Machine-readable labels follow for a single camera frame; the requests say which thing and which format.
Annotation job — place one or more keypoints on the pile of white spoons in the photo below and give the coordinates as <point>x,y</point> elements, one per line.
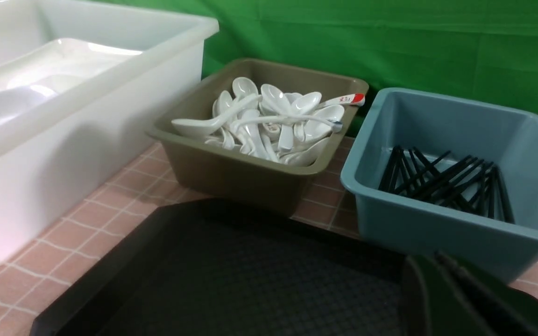
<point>292,129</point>

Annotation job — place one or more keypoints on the blue plastic bin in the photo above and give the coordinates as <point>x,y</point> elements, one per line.
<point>436,124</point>

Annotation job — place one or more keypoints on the large white spoon on pile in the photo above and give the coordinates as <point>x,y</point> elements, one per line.
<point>196,129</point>

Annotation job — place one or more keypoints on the large white plastic tub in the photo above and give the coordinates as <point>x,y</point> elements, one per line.
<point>55,154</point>

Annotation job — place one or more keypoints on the stack of white square plates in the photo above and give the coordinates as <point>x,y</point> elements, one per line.
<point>62,64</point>

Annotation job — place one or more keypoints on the small white square bowl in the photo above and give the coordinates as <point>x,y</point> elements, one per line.
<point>14,102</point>

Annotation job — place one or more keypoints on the olive green plastic bin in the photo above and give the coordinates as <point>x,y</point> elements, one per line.
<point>217,172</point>

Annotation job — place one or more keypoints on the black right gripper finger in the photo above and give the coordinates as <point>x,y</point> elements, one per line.
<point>448,296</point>

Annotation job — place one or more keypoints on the pink checkered tablecloth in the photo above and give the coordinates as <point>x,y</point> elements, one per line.
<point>33,278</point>

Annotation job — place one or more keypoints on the green backdrop cloth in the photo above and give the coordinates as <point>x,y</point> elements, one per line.
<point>486,50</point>

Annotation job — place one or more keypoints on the white spoon red handle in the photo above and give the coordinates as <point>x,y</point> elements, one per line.
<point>356,99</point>

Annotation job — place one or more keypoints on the black serving tray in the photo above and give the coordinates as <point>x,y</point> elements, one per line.
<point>214,267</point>

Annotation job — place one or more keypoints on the bundle of black chopsticks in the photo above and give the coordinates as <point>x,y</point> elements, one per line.
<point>470,185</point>

